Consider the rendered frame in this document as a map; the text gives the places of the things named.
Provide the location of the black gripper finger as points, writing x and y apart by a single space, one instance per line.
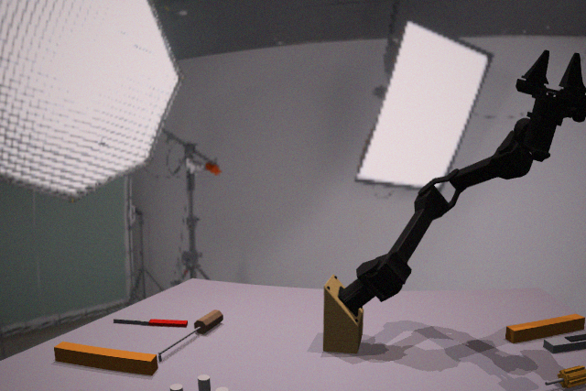
572 77
538 71

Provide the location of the orange rectangular bar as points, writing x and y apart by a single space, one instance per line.
544 328
124 361

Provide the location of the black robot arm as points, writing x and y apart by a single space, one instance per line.
384 276

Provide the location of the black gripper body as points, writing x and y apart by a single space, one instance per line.
547 108

